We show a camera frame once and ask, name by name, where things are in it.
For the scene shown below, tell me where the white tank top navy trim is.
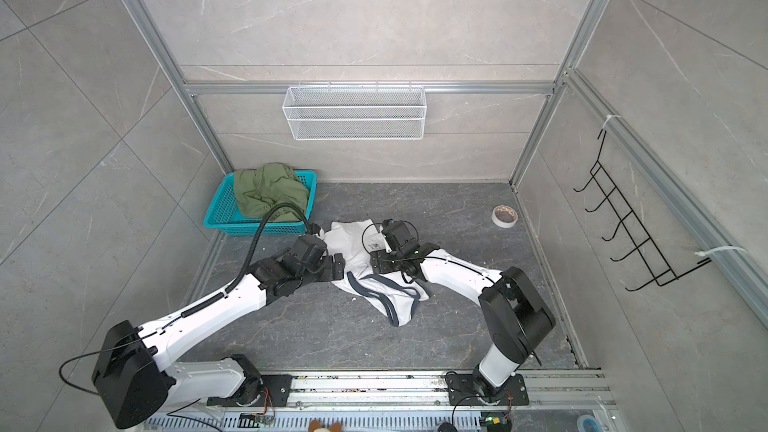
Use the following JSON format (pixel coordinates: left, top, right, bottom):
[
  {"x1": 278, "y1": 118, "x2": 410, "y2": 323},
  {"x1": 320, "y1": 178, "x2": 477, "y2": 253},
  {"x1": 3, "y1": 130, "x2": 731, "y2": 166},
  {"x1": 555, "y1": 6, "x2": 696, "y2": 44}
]
[{"x1": 320, "y1": 219, "x2": 430, "y2": 327}]

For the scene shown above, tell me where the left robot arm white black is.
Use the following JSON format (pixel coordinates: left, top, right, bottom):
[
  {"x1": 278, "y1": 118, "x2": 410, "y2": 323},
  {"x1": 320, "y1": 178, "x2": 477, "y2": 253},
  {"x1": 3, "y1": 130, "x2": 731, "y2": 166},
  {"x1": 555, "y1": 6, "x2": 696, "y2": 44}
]
[{"x1": 92, "y1": 234, "x2": 346, "y2": 429}]

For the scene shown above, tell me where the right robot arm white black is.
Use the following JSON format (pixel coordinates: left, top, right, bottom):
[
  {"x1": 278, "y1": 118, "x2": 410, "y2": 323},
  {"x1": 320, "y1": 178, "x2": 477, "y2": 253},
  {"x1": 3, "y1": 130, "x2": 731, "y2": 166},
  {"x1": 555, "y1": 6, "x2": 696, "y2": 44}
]
[{"x1": 369, "y1": 219, "x2": 556, "y2": 405}]

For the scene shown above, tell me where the green tank top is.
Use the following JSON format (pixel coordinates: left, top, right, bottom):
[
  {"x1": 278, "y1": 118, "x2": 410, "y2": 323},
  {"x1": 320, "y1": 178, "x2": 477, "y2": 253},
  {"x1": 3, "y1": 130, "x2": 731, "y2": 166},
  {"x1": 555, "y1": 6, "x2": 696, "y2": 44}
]
[{"x1": 233, "y1": 163, "x2": 310, "y2": 223}]

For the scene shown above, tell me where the teal plastic basket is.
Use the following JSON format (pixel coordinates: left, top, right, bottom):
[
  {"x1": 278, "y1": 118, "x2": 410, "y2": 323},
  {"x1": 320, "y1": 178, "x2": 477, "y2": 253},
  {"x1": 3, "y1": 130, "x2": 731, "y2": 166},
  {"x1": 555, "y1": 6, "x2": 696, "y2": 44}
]
[{"x1": 203, "y1": 170, "x2": 317, "y2": 236}]

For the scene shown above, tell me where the roll of white tape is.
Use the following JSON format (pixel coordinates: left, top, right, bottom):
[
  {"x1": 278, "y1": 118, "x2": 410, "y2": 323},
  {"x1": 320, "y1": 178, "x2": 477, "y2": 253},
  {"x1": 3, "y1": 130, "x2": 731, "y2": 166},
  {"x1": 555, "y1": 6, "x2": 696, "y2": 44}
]
[{"x1": 491, "y1": 205, "x2": 519, "y2": 229}]

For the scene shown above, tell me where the left black corrugated cable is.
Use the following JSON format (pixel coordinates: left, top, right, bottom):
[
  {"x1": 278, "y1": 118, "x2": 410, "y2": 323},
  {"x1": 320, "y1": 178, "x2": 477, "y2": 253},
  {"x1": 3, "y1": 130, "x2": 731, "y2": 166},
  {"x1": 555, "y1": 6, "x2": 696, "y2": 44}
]
[{"x1": 221, "y1": 201, "x2": 313, "y2": 298}]

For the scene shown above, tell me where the aluminium front rail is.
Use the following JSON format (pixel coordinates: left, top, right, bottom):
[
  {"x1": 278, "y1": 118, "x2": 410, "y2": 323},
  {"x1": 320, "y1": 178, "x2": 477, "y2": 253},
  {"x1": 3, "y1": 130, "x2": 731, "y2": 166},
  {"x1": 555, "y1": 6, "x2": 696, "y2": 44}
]
[{"x1": 142, "y1": 370, "x2": 617, "y2": 419}]

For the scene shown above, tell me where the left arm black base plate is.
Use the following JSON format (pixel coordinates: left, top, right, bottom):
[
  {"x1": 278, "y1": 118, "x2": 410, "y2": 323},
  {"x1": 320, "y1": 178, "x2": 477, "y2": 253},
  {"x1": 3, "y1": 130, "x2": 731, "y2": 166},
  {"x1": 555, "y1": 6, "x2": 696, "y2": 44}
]
[{"x1": 206, "y1": 374, "x2": 293, "y2": 408}]

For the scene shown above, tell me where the white wire mesh shelf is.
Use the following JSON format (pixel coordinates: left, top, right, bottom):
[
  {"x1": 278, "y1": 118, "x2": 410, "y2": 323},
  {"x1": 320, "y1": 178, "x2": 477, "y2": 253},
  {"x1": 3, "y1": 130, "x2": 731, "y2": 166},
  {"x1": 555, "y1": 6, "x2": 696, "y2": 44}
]
[{"x1": 282, "y1": 85, "x2": 427, "y2": 141}]

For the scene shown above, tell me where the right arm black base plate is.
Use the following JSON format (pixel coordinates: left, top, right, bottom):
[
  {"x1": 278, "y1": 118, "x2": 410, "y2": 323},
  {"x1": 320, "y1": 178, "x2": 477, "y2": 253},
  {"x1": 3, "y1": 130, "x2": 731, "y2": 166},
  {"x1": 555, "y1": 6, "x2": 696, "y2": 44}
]
[{"x1": 443, "y1": 371, "x2": 530, "y2": 407}]

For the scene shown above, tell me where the black wire hook rack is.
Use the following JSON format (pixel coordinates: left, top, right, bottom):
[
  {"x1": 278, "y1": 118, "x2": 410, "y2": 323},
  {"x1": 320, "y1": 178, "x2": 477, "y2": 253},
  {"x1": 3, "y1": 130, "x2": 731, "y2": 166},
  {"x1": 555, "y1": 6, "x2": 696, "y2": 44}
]
[{"x1": 573, "y1": 131, "x2": 713, "y2": 293}]

